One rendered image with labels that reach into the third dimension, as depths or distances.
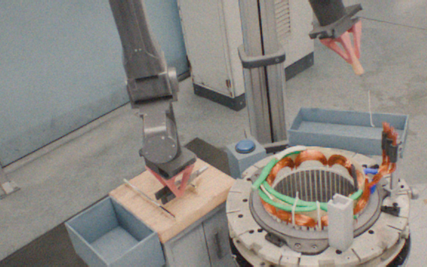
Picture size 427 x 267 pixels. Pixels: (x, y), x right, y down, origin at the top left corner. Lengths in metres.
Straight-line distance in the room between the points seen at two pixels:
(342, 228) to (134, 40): 0.43
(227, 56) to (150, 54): 2.41
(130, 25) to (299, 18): 2.89
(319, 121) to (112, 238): 0.56
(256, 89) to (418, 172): 1.63
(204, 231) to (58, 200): 2.00
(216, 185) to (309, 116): 0.35
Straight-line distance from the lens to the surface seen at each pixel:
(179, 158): 0.97
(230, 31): 3.18
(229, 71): 3.28
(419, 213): 1.44
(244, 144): 1.23
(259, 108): 1.38
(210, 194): 1.06
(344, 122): 1.30
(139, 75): 0.86
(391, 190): 0.99
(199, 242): 1.10
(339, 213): 0.83
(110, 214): 1.15
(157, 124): 0.85
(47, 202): 3.06
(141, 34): 0.82
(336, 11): 1.10
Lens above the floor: 1.73
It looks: 33 degrees down
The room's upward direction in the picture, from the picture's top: 10 degrees counter-clockwise
